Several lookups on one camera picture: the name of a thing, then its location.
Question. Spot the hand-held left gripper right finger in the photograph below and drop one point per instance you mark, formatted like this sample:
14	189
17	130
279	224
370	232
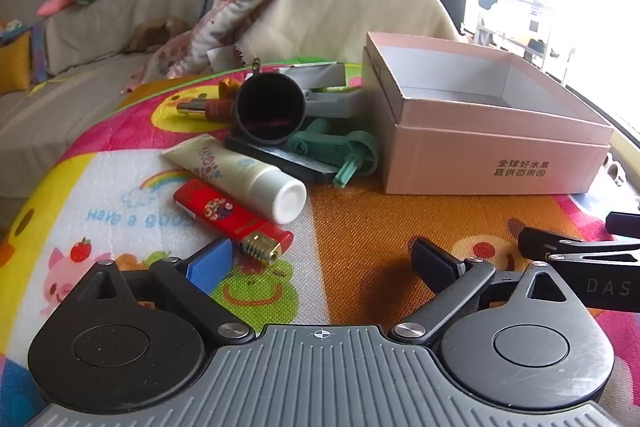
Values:
435	262

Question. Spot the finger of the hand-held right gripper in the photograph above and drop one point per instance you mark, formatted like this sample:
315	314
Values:
622	223
545	244

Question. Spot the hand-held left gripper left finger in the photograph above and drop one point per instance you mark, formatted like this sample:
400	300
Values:
210	259

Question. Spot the red lighter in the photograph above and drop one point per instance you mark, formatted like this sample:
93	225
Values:
215	209

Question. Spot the cream lotion tube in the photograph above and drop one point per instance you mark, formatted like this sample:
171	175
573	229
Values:
230	167

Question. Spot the pink cardboard box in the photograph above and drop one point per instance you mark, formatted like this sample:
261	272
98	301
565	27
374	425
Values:
450	157

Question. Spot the black comb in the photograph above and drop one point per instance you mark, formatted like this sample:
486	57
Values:
280	157

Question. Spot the brown lipstick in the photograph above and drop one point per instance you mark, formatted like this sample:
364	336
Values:
215	108

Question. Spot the green plastic tool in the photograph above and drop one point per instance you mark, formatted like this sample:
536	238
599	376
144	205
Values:
327	147

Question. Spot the black cylinder cup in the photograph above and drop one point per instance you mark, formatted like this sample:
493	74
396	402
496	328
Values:
270	109

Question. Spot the grey plastic holder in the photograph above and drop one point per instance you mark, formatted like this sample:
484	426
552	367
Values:
335	102

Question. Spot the colourful cartoon play mat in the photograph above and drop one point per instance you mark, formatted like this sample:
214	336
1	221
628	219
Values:
350	227

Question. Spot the small orange toy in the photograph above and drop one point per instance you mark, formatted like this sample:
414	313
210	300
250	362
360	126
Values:
227	88

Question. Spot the metal storage rack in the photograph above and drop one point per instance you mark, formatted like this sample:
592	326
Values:
530	32

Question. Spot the beige covered sofa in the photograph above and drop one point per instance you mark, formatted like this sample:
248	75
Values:
100	72

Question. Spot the brown plush toy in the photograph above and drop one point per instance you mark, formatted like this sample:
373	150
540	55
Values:
157	34

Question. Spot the pink floral blanket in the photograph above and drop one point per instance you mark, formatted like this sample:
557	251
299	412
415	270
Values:
235	12

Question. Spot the yellow cushion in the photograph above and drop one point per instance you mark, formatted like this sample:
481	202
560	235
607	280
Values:
15	62

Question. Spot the pink plush toy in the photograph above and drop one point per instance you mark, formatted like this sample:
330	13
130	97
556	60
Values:
52	5

